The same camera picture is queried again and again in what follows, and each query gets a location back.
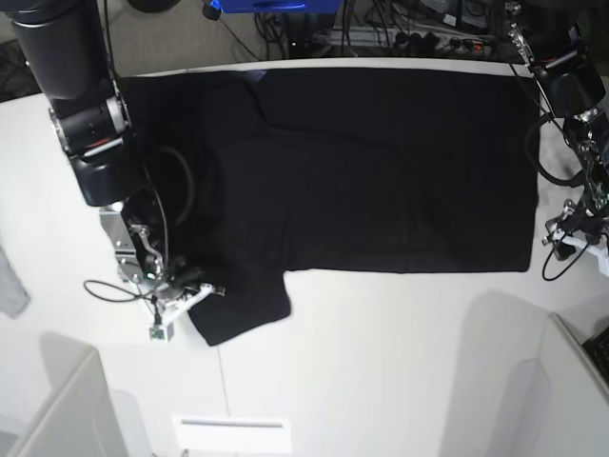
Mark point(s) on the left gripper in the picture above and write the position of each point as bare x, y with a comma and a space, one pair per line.
575, 227

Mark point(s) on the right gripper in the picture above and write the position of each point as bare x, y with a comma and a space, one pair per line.
180, 281

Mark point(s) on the black T-shirt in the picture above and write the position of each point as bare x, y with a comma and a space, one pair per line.
401, 171

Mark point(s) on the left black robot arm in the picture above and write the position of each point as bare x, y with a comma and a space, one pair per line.
548, 39

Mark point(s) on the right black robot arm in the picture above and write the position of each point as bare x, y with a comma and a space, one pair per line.
70, 60

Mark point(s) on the black keyboard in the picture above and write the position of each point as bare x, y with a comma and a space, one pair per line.
597, 349

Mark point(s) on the white slotted tray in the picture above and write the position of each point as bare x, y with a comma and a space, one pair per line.
233, 435

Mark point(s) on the right white partition panel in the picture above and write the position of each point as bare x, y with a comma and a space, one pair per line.
576, 422

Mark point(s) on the white partition panel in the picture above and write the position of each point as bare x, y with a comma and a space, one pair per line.
77, 419
576, 422

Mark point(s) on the left white partition panel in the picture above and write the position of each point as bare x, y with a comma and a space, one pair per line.
77, 419

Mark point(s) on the grey cloth at left edge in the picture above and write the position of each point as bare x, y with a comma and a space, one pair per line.
14, 298

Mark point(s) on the blue box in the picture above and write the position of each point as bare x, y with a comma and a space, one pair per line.
287, 6

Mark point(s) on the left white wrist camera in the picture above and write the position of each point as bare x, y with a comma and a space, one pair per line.
602, 257

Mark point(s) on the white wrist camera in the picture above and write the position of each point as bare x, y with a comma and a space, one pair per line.
602, 257
163, 333

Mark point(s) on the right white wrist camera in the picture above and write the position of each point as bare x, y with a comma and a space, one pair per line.
163, 333

